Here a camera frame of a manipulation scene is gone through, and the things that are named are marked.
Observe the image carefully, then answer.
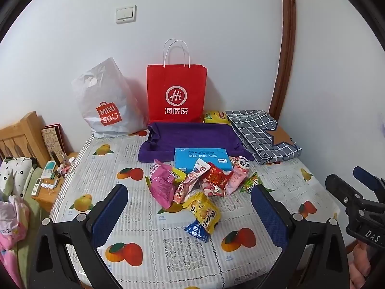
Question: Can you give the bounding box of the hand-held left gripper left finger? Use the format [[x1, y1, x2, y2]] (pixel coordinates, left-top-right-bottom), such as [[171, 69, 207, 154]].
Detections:
[[28, 184, 130, 289]]

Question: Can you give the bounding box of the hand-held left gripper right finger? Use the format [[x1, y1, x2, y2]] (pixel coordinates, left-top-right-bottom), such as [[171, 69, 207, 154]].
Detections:
[[250, 184, 351, 289]]

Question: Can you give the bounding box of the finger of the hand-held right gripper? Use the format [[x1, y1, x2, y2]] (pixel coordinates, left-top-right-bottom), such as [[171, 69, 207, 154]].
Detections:
[[353, 166, 385, 191], [325, 174, 369, 214]]

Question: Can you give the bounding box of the green snack packet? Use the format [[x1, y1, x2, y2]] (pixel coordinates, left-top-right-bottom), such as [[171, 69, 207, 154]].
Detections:
[[240, 172, 275, 194]]

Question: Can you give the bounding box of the plain pink snack packet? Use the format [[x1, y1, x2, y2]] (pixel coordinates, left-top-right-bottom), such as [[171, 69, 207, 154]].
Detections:
[[224, 167, 250, 195]]

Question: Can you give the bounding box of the large pink snack packet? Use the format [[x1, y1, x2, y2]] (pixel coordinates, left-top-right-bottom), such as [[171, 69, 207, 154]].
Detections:
[[149, 159, 187, 210]]

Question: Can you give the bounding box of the panda print pink packet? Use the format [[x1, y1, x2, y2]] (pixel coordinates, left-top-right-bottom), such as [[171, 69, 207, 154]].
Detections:
[[230, 156, 251, 172]]

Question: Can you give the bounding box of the strawberry print snack packet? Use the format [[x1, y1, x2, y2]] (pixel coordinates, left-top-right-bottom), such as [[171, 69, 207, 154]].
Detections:
[[200, 177, 227, 197]]

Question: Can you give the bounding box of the yellow biscuit packet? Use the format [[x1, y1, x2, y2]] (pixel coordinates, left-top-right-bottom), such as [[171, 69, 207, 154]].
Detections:
[[182, 192, 221, 235]]

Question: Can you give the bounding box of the red snack packet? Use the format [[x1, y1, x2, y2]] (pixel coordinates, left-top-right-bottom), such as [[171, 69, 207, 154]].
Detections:
[[207, 162, 233, 187]]

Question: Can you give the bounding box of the small blue snack packet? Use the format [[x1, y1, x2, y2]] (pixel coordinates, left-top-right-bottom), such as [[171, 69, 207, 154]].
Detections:
[[184, 220, 210, 243]]

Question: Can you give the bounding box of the white red blue packet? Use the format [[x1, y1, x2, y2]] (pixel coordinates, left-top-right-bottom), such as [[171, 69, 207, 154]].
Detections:
[[173, 158, 211, 204]]

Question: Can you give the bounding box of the purple cloth tray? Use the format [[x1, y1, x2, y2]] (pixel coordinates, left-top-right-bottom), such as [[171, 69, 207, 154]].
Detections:
[[138, 122, 255, 169]]

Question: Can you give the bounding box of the person's right hand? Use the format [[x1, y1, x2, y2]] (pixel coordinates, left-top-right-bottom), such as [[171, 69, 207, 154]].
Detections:
[[353, 243, 385, 280]]

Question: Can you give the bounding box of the fruit print tablecloth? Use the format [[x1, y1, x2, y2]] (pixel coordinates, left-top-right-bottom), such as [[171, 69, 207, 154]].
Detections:
[[48, 132, 342, 289]]

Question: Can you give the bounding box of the cluster of small bottles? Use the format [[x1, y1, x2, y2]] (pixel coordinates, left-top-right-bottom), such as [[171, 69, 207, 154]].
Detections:
[[50, 151, 76, 189]]

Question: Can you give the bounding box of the wooden nightstand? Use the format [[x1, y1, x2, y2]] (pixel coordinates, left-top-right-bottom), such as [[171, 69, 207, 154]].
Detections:
[[32, 152, 79, 213]]

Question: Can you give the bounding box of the teal white box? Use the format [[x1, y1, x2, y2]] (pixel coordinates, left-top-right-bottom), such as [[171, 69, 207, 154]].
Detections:
[[41, 161, 58, 179]]

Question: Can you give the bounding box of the green blanket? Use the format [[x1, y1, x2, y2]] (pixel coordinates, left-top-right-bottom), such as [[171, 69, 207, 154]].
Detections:
[[12, 167, 53, 289]]

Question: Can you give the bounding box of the grey checked folded cloth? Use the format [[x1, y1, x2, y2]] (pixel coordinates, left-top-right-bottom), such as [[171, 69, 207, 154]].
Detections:
[[225, 110, 302, 164]]

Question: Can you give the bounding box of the blue tissue pack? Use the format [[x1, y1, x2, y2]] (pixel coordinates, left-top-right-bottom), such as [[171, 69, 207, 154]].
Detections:
[[174, 147, 233, 173]]

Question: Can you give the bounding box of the patterned gift box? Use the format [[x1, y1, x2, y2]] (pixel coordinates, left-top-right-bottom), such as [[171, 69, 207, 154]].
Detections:
[[41, 123, 65, 160]]

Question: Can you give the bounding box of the pink bedding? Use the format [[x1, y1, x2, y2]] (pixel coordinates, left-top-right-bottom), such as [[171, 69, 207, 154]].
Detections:
[[0, 196, 31, 289]]

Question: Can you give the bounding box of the floral pillow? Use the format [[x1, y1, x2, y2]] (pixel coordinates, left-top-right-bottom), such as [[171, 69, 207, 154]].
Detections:
[[0, 157, 37, 196]]

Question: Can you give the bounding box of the yellow green snack bag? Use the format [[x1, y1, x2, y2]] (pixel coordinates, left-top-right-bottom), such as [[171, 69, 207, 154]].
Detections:
[[203, 110, 232, 126]]

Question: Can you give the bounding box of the white plastic bag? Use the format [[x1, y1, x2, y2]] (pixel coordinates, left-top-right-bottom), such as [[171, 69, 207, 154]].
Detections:
[[71, 57, 148, 139]]

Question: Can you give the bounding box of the wooden headboard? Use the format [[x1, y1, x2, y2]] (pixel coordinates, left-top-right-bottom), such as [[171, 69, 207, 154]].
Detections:
[[0, 111, 51, 169]]

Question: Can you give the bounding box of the red paper bag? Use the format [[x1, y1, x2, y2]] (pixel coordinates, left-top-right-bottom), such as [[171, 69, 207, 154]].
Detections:
[[147, 39, 208, 124]]

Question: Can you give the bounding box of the brown wooden door frame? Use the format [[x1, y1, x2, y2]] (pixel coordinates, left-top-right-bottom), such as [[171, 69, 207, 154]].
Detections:
[[269, 0, 297, 118]]

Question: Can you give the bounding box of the white light switch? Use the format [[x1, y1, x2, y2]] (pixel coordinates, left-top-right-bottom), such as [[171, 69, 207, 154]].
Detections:
[[116, 5, 136, 25]]

